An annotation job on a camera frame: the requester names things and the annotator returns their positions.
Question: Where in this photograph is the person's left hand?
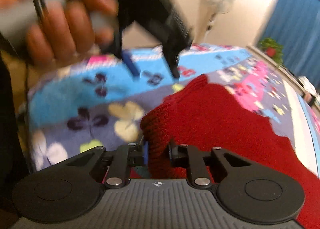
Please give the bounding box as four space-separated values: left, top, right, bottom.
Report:
1 0 118 65

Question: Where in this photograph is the floral striped bed blanket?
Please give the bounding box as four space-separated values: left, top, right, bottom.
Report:
29 44 319 175

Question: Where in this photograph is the white standing fan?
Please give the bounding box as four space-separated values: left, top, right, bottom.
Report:
194 0 234 44

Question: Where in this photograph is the red knit sweater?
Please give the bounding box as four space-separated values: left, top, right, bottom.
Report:
140 75 319 228

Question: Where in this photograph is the potted green plant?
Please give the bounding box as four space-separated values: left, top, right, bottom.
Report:
258 37 283 66

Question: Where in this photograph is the blue curtain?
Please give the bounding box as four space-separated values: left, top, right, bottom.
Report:
259 0 320 87

